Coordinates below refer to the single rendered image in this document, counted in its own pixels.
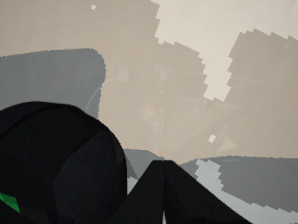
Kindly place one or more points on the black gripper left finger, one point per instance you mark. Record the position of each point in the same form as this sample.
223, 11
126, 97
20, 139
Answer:
145, 204

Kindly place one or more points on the dark grey controller unit with rocker switches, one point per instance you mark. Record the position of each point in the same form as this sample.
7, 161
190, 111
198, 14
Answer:
58, 165

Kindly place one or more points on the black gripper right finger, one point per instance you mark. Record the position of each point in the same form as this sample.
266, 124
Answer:
187, 202

